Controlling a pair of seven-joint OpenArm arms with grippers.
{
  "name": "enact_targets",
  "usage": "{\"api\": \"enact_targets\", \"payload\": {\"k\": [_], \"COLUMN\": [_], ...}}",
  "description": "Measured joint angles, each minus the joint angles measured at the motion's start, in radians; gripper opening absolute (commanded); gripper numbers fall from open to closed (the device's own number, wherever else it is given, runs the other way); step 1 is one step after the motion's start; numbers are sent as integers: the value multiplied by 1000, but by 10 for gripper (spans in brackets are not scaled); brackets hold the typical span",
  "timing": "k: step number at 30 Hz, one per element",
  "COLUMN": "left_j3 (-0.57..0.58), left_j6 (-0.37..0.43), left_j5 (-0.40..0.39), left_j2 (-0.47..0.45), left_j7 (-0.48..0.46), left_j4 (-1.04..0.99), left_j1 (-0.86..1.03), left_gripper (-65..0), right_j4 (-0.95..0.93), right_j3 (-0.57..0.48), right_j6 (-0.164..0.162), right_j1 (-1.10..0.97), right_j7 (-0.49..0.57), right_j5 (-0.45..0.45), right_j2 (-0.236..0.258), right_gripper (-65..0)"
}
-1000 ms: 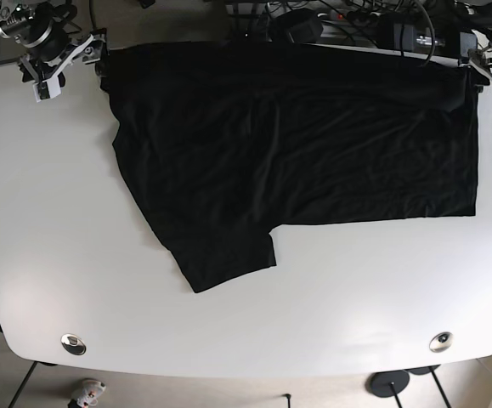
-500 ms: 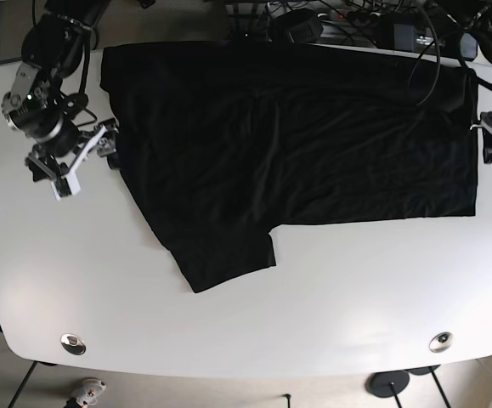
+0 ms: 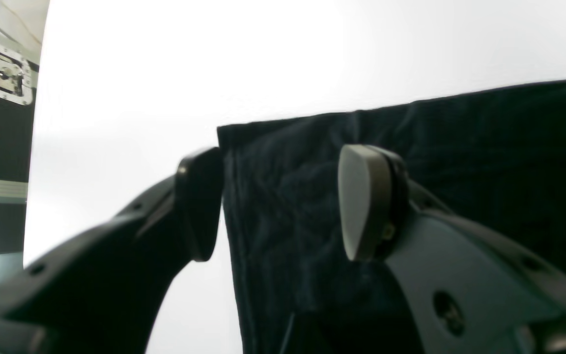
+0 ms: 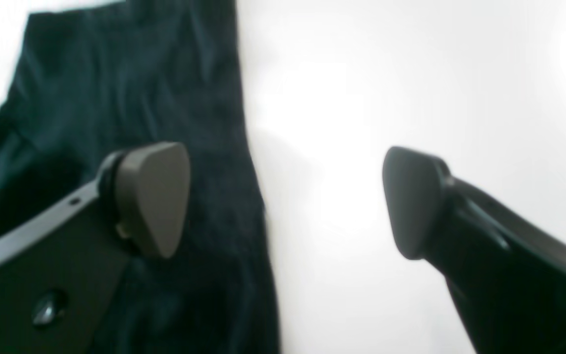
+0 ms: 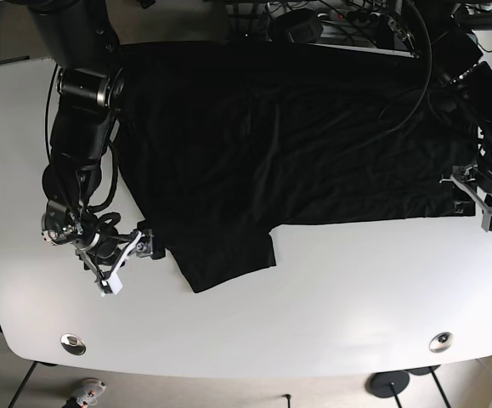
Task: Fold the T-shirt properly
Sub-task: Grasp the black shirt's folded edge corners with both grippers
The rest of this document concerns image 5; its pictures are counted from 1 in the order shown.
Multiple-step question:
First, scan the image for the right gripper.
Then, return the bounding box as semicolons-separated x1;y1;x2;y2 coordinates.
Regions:
73;228;153;297

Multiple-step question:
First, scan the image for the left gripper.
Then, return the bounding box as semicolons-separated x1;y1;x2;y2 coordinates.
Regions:
438;165;492;232

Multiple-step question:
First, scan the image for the black printed T-shirt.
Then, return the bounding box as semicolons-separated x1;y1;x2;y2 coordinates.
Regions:
115;42;478;293

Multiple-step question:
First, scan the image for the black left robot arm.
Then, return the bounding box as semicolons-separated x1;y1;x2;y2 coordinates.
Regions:
403;1;492;232

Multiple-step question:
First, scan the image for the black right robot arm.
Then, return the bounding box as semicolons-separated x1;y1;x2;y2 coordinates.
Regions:
25;1;153;296

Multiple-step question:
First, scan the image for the white orange shoe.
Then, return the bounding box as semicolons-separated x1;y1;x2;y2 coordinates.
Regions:
63;378;106;408

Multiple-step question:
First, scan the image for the right black floor stand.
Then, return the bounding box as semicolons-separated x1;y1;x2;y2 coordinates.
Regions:
407;365;451;408

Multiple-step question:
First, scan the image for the black floor stand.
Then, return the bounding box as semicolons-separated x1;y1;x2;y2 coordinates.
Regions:
366;371;410;408
407;365;451;408

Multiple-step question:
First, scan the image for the left black floor stand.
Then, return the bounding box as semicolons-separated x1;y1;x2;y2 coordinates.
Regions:
366;371;410;408

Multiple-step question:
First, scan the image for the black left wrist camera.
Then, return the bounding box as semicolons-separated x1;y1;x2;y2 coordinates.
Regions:
452;190;476;217

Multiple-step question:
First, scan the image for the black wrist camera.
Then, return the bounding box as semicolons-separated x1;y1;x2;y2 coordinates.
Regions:
136;220;166;260
452;190;476;217

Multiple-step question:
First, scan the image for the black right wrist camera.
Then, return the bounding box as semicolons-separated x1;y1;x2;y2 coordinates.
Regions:
136;220;166;260

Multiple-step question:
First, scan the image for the table cable grommet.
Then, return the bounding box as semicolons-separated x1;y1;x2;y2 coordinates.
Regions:
60;333;87;356
428;331;454;354

